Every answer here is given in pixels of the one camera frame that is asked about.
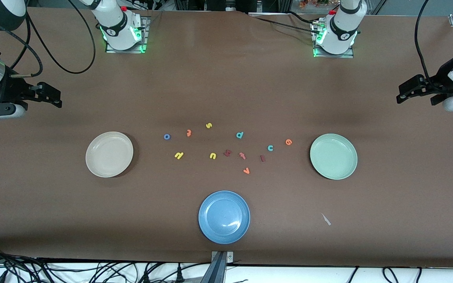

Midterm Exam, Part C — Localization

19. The beige round plate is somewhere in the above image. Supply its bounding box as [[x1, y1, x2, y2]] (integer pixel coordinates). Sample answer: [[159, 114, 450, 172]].
[[85, 131, 134, 178]]

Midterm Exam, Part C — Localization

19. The green round plate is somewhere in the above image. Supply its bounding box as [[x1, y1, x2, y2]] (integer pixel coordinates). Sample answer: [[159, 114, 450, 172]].
[[309, 133, 358, 180]]

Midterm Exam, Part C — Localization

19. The black metal frame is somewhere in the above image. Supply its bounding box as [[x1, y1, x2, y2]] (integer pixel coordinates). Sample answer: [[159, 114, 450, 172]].
[[173, 0, 292, 12]]

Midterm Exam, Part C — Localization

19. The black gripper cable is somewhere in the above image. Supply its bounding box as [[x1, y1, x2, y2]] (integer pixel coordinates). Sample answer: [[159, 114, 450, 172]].
[[414, 0, 441, 85], [10, 0, 96, 79]]

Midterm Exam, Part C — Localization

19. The blue round plate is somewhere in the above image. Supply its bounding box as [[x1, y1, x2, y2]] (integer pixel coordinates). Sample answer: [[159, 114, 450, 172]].
[[198, 190, 251, 244]]

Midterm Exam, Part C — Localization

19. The brown table cover sheet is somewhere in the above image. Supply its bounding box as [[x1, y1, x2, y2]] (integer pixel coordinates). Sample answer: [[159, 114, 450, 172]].
[[0, 7, 453, 268]]

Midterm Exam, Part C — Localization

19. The grey metal camera mount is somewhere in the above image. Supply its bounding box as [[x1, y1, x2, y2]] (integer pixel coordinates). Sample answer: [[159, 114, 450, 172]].
[[210, 251, 235, 283]]

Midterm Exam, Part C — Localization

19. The orange decoration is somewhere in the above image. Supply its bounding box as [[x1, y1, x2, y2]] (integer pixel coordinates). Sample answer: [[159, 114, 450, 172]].
[[299, 0, 339, 9]]

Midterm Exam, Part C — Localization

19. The black base cable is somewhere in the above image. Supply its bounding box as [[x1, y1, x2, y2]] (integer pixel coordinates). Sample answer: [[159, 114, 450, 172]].
[[250, 11, 321, 35]]

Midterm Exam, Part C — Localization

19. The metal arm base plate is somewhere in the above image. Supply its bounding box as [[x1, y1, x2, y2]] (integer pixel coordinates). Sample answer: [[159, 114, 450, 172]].
[[105, 16, 149, 54], [312, 20, 355, 59]]

